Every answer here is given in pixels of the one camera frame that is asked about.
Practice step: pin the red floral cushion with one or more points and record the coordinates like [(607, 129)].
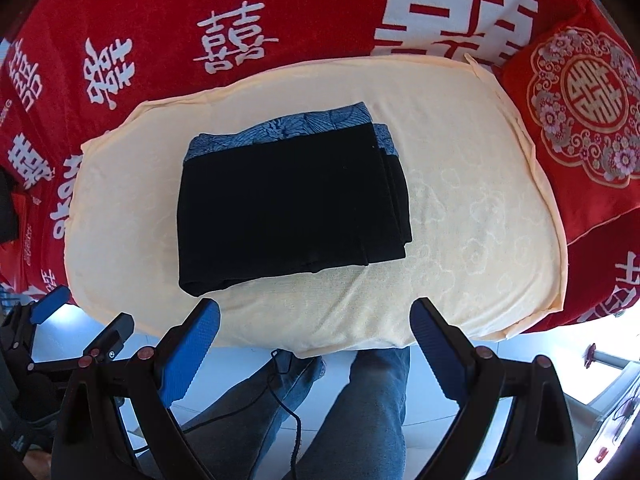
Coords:
[(590, 110)]

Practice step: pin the person's right leg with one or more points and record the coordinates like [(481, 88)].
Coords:
[(360, 410)]

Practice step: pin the metal rack frame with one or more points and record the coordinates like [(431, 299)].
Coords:
[(607, 390)]

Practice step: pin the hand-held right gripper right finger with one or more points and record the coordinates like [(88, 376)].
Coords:
[(435, 350)]

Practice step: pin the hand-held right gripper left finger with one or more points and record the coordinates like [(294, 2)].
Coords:
[(192, 350)]

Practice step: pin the cream pillow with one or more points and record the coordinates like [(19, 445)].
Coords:
[(450, 240)]

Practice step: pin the person's leg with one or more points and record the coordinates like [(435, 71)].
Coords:
[(360, 410), (240, 410)]

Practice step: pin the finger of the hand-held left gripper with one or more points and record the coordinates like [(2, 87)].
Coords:
[(117, 332), (50, 305)]

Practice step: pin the red blanket with white characters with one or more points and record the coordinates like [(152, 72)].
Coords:
[(200, 20)]

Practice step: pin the black pants with blue waistband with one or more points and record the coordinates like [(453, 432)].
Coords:
[(295, 200)]

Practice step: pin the person's left leg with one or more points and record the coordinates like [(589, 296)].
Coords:
[(240, 410)]

